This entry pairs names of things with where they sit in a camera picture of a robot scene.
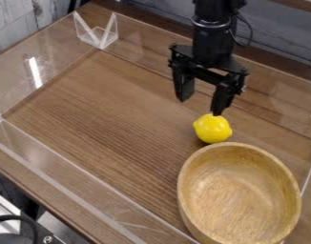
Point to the yellow lemon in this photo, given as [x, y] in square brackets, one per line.
[212, 129]

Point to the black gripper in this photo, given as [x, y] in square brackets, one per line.
[187, 69]

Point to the brown wooden bowl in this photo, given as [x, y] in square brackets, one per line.
[238, 195]

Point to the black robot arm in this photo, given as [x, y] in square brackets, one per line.
[207, 60]

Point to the clear acrylic tray wall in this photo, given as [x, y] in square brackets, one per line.
[95, 136]

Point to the clear acrylic corner bracket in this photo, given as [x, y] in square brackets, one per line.
[98, 37]

